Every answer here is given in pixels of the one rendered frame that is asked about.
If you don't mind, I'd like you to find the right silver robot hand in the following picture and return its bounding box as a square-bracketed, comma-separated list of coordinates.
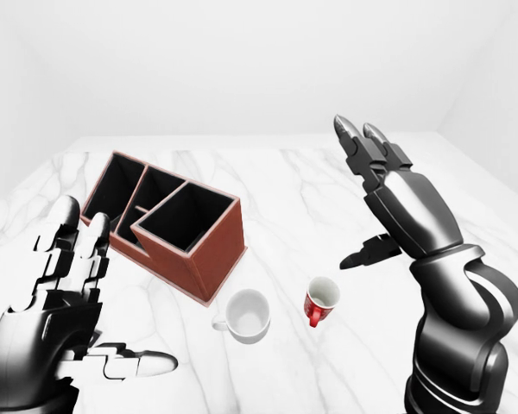
[333, 114, 464, 271]

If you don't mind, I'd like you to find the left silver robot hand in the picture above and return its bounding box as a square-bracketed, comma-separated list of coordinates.
[0, 194, 180, 411]

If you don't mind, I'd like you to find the red mug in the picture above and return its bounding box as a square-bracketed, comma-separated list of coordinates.
[304, 276, 341, 329]

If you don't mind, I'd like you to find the red-brown desk caddy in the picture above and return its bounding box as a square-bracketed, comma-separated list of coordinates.
[80, 150, 248, 308]

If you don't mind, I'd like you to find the white mug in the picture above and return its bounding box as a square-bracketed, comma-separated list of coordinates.
[211, 288, 272, 345]

